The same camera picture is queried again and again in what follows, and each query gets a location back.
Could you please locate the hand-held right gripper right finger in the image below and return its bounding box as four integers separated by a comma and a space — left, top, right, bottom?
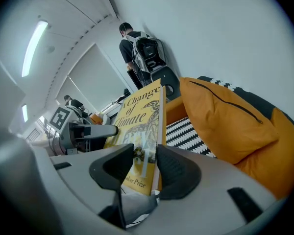
156, 144, 202, 201

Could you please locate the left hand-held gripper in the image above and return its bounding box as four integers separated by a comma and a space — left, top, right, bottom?
48, 105, 120, 156

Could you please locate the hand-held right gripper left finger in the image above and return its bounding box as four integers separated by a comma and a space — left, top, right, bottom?
88, 142, 135, 192

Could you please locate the yellow book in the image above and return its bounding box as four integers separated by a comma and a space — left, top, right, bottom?
103, 78, 168, 197

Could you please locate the orange seat cushion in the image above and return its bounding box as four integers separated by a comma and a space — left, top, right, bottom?
90, 113, 104, 125

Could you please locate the black white striped blanket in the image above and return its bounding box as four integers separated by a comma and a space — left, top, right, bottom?
165, 75, 294, 159

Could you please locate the window roller blind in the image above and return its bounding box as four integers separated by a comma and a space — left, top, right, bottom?
55, 43, 128, 114

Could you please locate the orange cushion with zipper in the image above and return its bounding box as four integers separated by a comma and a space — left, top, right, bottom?
179, 76, 280, 165

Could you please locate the black glass cabinet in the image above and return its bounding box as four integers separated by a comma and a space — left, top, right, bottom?
126, 67, 145, 90

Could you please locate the long ceiling light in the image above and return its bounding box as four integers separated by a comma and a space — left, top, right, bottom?
21, 103, 29, 123
21, 20, 49, 78

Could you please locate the grey rounded pod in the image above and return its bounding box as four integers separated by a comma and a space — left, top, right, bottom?
150, 66, 182, 100

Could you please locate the grey backpack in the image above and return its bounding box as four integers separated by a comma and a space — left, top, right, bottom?
131, 35, 168, 76

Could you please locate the plain orange cushion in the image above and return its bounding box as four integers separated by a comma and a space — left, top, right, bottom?
234, 106, 294, 201

